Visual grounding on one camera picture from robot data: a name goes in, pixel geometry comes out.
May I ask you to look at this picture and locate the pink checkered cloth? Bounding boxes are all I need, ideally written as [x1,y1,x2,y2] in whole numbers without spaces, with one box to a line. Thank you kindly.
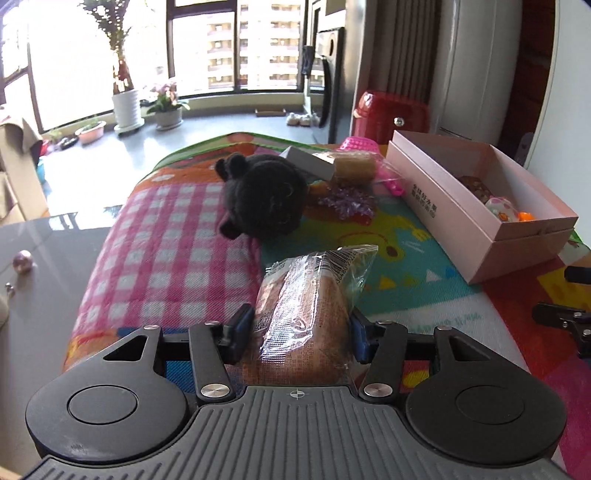
[74,179,262,334]

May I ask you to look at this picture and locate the colourful play mat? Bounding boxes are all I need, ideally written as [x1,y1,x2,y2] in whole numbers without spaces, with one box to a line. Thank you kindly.
[62,133,591,480]

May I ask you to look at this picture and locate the tall plant in white pot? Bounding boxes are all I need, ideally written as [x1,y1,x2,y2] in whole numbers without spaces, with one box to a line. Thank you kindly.
[81,0,156,137]

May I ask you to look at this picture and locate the brown cookie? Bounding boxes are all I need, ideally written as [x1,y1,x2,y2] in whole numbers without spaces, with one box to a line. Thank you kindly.
[457,174,495,204]

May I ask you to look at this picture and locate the spotted egg toy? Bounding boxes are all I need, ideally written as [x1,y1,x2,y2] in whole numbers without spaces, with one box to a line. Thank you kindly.
[485,196,515,223]

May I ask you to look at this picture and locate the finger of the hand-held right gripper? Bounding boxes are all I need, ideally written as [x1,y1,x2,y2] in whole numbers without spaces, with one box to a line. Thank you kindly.
[532,266,591,359]

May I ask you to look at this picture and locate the bread loaf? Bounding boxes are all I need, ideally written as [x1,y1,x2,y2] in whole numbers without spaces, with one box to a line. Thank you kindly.
[252,245,379,387]

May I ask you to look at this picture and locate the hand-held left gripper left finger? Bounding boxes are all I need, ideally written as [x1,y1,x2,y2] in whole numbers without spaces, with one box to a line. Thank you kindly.
[100,305,256,402]

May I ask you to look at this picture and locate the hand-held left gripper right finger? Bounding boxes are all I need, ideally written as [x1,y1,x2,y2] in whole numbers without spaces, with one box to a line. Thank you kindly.
[349,310,481,402]

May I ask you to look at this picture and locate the low pink planter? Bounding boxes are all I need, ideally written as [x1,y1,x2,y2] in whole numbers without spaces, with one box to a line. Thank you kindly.
[75,118,107,145]

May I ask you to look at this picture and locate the bagged brown cake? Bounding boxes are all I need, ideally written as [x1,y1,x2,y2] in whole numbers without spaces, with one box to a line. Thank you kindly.
[315,150,403,186]

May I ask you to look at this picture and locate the pink plastic basket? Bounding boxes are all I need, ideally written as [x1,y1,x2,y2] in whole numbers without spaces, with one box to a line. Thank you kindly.
[340,136,406,196]

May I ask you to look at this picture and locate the small white box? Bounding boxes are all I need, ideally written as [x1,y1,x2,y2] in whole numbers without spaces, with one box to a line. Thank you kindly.
[280,145,335,181]

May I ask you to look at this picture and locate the black plush toy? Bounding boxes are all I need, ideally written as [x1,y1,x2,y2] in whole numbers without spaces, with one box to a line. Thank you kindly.
[215,153,309,240]

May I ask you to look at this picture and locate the pink flowering potted plant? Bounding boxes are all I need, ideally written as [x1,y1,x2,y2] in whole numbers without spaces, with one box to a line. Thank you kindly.
[146,81,191,131]

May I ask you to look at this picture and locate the red plastic stool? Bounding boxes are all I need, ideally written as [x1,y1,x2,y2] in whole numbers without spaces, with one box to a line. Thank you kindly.
[352,91,430,143]

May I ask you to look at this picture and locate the pink cardboard box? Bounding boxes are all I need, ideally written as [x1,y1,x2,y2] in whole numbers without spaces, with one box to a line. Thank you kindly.
[385,130,580,284]

